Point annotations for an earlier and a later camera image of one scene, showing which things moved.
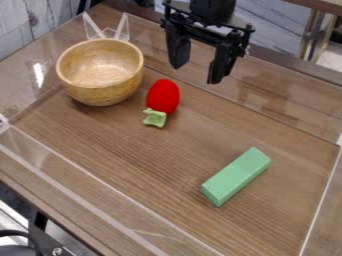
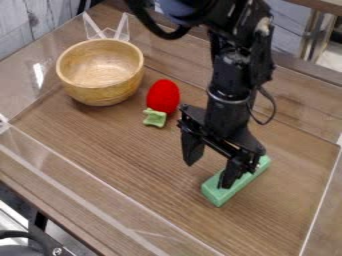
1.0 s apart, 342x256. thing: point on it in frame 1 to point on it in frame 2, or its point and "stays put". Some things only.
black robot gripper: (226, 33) to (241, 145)
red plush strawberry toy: (162, 100) stays put
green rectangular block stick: (235, 176) stays put
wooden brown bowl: (100, 70) stays put
